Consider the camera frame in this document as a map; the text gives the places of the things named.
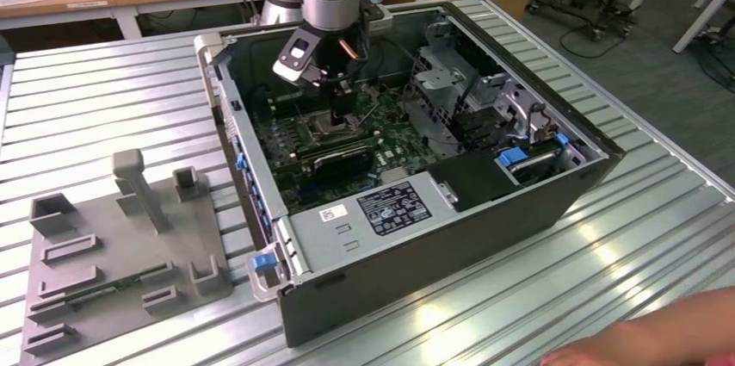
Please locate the CPU square plate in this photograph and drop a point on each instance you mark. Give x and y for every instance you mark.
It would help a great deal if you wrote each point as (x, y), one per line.
(323, 125)

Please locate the person's bare forearm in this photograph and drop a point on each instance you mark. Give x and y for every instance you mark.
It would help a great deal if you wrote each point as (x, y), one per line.
(683, 327)

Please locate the black RAM slot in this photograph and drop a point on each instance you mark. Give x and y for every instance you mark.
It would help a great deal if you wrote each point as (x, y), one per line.
(339, 143)
(309, 97)
(312, 104)
(339, 149)

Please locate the CPU socket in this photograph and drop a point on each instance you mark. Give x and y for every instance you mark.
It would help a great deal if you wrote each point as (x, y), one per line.
(315, 138)

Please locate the silver metal drive cage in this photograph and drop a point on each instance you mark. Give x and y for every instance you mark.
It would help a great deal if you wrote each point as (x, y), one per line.
(431, 82)

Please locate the green motherboard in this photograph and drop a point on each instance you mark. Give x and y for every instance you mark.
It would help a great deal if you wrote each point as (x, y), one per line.
(402, 146)

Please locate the black graphics card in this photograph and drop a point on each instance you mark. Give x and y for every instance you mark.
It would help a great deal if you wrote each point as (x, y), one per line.
(342, 163)

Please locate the blue card retention latch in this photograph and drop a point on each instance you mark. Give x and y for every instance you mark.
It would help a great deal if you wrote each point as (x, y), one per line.
(240, 161)

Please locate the small silver chipset heatsink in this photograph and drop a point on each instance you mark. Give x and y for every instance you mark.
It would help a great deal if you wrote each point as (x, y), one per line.
(395, 176)

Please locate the blue plastic drive latch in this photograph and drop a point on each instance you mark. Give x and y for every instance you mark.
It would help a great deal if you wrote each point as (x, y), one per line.
(511, 157)

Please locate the silver power supply unit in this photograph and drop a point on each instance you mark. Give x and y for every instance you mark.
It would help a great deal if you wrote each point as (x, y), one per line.
(332, 249)

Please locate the small blue plastic clip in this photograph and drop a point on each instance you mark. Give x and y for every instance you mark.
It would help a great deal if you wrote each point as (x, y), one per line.
(562, 140)

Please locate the black open PC case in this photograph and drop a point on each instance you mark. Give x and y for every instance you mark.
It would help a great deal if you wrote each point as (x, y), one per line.
(431, 275)

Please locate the grey parts rack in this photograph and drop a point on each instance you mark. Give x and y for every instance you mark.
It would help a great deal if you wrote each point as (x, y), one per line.
(115, 245)

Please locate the green RAM stick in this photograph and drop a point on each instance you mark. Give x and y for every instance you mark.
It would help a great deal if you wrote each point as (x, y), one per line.
(105, 290)

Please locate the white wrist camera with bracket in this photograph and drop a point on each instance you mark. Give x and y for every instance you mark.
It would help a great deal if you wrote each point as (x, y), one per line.
(291, 66)

